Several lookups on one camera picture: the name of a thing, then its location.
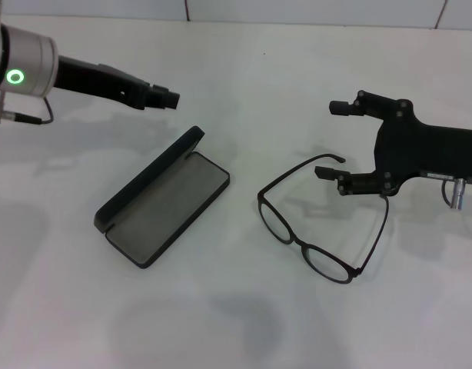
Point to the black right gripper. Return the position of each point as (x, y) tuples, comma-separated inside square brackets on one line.
[(420, 150)]

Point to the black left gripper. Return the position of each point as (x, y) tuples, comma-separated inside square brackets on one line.
[(105, 82)]

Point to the black glasses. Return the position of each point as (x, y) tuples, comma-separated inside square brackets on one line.
[(297, 241)]

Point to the black glasses case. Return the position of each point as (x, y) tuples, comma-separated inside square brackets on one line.
[(167, 207)]

